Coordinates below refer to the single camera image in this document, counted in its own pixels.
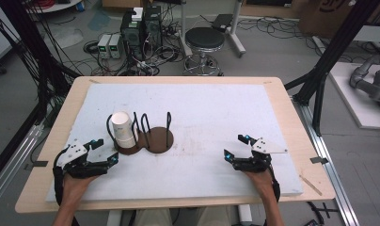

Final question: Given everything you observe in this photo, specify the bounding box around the light wooden table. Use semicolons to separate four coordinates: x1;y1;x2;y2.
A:
14;75;337;215

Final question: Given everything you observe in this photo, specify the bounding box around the black flat device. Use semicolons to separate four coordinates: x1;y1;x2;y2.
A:
211;13;235;33

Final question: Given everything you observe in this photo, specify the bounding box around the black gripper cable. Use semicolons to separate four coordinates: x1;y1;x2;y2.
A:
52;147;70;206
267;165;281;202

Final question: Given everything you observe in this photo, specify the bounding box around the thin wooden stick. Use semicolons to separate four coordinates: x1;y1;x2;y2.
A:
299;174;324;197

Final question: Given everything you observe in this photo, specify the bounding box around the person's left hand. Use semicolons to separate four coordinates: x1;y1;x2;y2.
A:
61;172;98;205

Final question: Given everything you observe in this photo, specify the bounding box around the white platform board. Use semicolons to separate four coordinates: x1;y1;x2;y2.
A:
328;61;380;130

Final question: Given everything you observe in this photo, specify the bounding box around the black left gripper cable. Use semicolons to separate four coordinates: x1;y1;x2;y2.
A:
52;147;70;206

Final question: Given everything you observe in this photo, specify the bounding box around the black computer tower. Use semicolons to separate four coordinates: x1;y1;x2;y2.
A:
143;5;164;48
120;10;146;61

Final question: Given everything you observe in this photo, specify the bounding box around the person's left leg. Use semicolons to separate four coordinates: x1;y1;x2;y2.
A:
134;206;174;226

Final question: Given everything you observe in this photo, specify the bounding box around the aluminium rail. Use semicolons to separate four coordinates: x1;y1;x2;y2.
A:
0;123;45;211
293;97;361;226

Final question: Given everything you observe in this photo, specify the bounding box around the person's right hand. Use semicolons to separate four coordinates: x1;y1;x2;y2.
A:
244;169;277;198

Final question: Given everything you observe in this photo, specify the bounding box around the person's right leg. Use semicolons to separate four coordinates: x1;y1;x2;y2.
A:
194;206;240;226

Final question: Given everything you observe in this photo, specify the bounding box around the brown cardboard box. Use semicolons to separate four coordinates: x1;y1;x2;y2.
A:
299;0;368;40

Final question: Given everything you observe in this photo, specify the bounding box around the black round stool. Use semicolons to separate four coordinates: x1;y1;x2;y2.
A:
182;26;226;77

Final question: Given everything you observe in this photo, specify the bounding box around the person's leg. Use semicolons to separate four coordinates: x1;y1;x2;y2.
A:
194;206;240;226
134;206;174;226

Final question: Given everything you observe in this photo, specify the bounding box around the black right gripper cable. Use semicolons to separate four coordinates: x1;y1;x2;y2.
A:
267;165;281;202

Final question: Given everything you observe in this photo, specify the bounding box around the white table leg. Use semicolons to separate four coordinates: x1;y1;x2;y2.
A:
106;209;123;226
238;204;254;226

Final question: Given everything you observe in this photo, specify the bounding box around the black metal frame post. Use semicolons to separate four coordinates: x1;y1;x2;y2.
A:
285;0;379;137
0;0;71;186

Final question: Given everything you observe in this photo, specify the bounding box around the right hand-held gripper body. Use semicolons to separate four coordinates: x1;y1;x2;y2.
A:
233;137;289;173

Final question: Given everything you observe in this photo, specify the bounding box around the white foam mat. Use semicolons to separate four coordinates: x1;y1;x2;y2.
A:
45;82;305;202

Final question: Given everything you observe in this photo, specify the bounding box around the stack of white cups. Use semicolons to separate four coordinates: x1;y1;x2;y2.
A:
110;110;139;149

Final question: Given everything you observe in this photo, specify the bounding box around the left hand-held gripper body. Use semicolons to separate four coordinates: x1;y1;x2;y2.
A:
55;139;112;180

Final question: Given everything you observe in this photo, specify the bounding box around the brown cup holder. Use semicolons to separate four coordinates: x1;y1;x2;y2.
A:
105;111;175;156

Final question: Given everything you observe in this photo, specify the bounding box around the small white box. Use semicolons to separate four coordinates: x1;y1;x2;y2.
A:
131;7;145;23

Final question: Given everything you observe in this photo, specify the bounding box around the grey power supply unit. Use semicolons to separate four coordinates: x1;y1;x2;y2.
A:
97;33;112;59
108;33;123;60

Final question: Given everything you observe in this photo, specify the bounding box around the black tape piece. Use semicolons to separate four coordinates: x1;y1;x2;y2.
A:
24;160;49;171
309;155;329;165

